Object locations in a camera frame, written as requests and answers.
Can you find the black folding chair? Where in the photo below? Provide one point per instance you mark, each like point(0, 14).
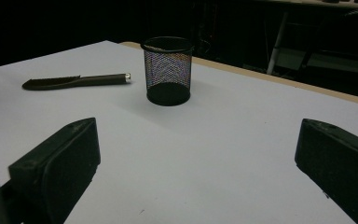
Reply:
point(308, 59)

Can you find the white table leg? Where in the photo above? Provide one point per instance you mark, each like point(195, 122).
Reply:
point(275, 49)

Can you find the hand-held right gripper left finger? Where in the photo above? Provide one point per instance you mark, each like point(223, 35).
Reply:
point(59, 168)

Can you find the dark brown comb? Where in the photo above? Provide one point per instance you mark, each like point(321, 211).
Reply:
point(74, 81)

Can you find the white table mat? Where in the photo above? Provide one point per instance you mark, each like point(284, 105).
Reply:
point(199, 140)

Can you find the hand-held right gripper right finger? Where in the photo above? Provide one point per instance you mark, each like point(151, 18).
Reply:
point(338, 168)

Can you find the black mesh pen cup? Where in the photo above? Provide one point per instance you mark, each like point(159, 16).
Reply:
point(167, 96)

